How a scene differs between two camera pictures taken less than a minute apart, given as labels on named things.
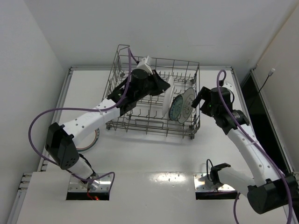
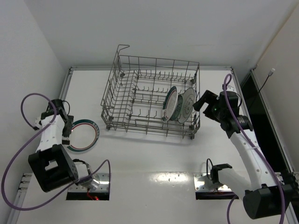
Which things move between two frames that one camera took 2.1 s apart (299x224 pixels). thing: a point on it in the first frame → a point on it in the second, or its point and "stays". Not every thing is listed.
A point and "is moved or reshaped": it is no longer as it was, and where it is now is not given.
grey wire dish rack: x=176 y=112 stays
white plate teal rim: x=86 y=139 stays
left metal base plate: x=105 y=184 stays
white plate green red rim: x=168 y=97 is moved or reshaped
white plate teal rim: x=188 y=96 stays
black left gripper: x=153 y=81 → x=67 y=130
